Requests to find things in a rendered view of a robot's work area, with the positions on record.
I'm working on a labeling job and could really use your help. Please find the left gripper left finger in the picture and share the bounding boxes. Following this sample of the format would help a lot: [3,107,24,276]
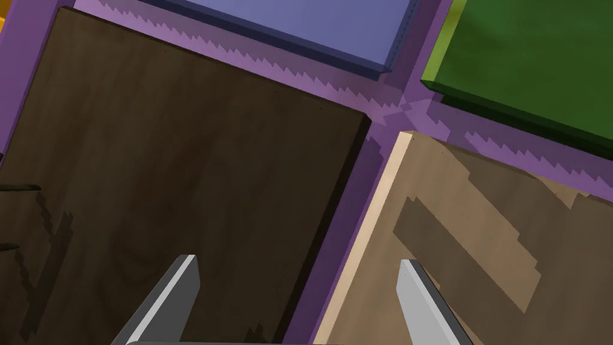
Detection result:
[110,254,201,345]

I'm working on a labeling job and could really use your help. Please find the dark brown drawer front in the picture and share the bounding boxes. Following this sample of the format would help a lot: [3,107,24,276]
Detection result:
[0,5,372,345]

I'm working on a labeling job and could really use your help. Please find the purple cupboard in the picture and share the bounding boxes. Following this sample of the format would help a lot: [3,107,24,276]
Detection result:
[0,0,613,345]

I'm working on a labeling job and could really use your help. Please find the light brown drawer front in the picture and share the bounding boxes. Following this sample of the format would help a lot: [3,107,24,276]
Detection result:
[313,131,613,345]

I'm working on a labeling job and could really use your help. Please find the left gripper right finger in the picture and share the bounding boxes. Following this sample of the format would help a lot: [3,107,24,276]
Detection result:
[395,259,476,345]

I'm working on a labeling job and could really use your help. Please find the blue drawer front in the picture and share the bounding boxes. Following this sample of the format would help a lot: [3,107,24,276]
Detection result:
[136,0,421,81]

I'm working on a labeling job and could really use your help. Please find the green drawer front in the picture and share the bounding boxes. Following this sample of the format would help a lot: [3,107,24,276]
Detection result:
[420,0,613,161]

